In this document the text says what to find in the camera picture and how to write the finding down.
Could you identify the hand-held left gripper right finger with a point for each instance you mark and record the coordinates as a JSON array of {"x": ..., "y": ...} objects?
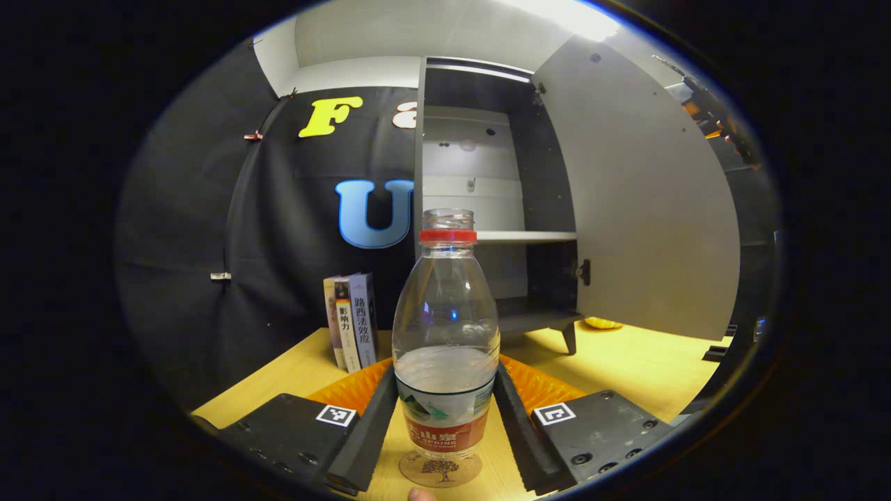
[{"x": 518, "y": 431}]

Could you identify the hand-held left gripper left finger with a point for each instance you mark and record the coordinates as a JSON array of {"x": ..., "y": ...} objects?
[{"x": 362, "y": 431}]

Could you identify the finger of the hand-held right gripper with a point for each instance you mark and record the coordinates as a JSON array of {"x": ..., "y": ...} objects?
[
  {"x": 706, "y": 122},
  {"x": 686, "y": 78}
]

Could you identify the round tree-print coaster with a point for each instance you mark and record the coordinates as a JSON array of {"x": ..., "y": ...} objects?
[{"x": 418, "y": 474}]

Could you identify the light cabinet door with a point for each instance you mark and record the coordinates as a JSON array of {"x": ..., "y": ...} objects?
[{"x": 647, "y": 209}]

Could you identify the clear plastic water bottle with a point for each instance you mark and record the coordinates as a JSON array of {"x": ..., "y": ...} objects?
[{"x": 445, "y": 313}]

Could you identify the dark grey cabinet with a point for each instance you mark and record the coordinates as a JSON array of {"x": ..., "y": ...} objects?
[{"x": 550, "y": 174}]

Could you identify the metal door hinge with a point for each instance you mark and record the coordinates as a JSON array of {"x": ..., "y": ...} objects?
[
  {"x": 583, "y": 271},
  {"x": 539, "y": 92}
]

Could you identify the white spine book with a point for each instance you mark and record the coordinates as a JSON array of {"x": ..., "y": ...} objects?
[{"x": 346, "y": 327}]

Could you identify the pale spine book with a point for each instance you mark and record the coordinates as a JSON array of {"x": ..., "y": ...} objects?
[{"x": 331, "y": 320}]

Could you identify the blue spine book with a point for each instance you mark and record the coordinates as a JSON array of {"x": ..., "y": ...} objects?
[{"x": 363, "y": 313}]

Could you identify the small yellow object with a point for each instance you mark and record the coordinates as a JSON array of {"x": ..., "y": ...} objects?
[{"x": 602, "y": 323}]

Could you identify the black stand base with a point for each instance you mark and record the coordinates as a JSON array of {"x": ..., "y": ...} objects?
[{"x": 720, "y": 344}]

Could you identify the black cloth clip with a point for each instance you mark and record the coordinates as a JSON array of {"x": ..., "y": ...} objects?
[{"x": 287, "y": 92}]

